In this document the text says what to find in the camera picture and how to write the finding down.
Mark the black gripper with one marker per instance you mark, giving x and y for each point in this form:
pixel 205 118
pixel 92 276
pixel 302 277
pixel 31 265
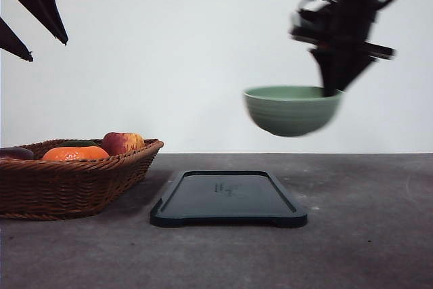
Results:
pixel 339 33

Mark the green ceramic bowl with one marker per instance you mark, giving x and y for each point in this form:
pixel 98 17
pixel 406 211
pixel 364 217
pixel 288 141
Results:
pixel 291 110

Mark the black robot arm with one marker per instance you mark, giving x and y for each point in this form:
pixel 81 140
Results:
pixel 339 31

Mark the brown wicker basket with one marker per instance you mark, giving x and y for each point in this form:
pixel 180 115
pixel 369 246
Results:
pixel 75 180

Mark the dark purple eggplant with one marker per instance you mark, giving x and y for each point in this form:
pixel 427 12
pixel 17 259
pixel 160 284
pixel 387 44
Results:
pixel 17 153

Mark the green avocado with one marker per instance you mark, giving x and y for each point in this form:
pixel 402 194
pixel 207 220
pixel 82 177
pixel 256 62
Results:
pixel 76 143

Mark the orange tangerine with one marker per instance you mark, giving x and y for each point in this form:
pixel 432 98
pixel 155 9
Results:
pixel 75 153

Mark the red yellow apple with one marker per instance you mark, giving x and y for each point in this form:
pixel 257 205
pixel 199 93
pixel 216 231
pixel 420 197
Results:
pixel 122 142

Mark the dark rectangular tray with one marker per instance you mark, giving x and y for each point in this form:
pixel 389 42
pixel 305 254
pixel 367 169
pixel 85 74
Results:
pixel 226 198

